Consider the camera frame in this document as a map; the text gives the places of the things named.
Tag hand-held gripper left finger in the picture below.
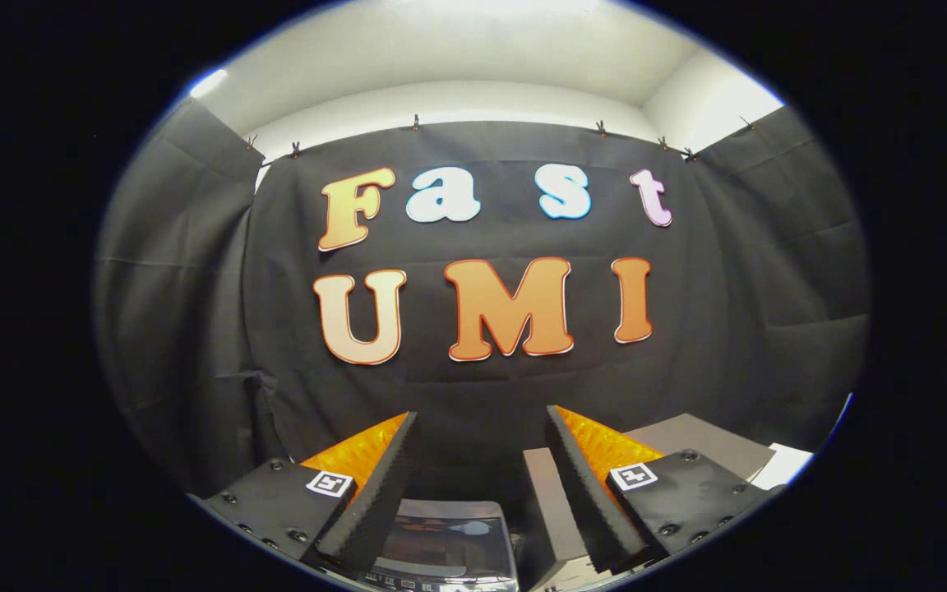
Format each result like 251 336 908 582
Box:
201 411 421 576

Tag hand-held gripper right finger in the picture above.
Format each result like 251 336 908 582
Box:
543 405 787 576

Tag dark top-load washing machine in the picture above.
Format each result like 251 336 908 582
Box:
358 496 524 592

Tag black backdrop cloth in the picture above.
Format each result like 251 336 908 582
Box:
94 99 873 502

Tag white sheet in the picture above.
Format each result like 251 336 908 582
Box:
749 442 815 492

